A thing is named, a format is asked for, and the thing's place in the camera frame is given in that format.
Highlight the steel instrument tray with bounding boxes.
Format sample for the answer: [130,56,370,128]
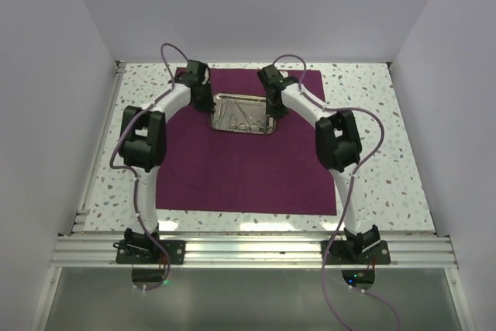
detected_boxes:
[209,93,276,135]

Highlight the purple cloth wrap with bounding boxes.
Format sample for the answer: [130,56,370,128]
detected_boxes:
[154,67,337,216]

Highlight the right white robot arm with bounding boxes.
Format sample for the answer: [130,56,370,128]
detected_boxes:
[257,64,381,264]

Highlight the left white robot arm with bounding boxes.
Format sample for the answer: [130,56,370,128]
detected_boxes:
[109,60,215,264]

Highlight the steel tweezers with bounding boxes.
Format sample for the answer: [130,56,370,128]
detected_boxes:
[214,99,232,129]

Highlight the steel forceps with rings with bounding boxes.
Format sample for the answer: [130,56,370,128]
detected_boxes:
[234,101,275,135]

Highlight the steel scissors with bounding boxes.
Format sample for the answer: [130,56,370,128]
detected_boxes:
[229,102,246,131]

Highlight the aluminium left side rail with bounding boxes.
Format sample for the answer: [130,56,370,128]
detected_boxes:
[69,60,127,235]

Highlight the aluminium rail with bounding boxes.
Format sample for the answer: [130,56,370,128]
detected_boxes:
[49,232,458,269]
[69,60,127,235]

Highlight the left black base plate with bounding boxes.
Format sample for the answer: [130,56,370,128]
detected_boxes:
[112,240,186,265]

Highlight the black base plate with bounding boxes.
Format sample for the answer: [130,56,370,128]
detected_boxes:
[112,240,186,265]
[320,240,391,265]

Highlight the aluminium front rail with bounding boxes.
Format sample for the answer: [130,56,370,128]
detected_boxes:
[49,232,458,269]

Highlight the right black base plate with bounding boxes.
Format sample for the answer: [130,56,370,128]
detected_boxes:
[320,240,391,265]

